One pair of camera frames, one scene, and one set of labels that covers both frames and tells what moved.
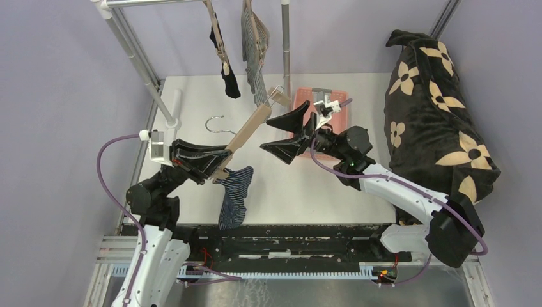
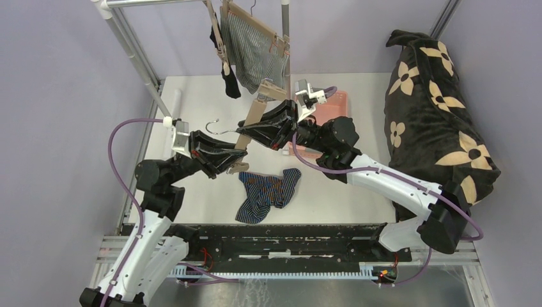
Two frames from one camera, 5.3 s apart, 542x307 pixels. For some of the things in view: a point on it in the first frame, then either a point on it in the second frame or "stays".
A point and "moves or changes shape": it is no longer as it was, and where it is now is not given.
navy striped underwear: (234, 209) to (263, 192)
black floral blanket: (433, 138) stays
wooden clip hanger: (278, 92) moves or changes shape
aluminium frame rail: (440, 23) stays
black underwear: (231, 87) stays
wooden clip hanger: (220, 49) stays
